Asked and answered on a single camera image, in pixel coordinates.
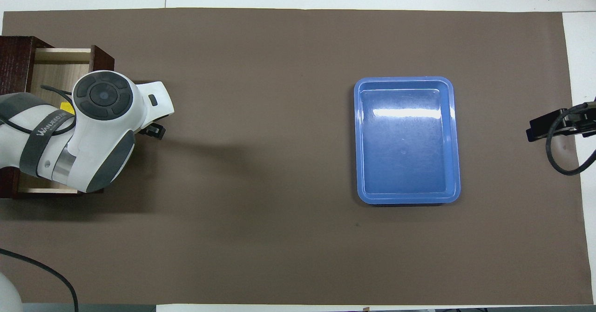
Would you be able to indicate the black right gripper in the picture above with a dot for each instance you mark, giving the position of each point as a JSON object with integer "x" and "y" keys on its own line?
{"x": 582, "y": 118}

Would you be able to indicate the yellow cube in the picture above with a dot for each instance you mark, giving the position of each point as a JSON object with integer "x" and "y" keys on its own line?
{"x": 67, "y": 108}

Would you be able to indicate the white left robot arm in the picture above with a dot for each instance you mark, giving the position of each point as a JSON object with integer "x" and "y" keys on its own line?
{"x": 98, "y": 130}

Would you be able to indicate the brown table mat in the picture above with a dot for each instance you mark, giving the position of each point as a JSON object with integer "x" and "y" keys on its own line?
{"x": 279, "y": 116}

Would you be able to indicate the blue plastic tray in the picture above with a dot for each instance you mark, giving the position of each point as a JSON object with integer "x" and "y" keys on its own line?
{"x": 405, "y": 153}

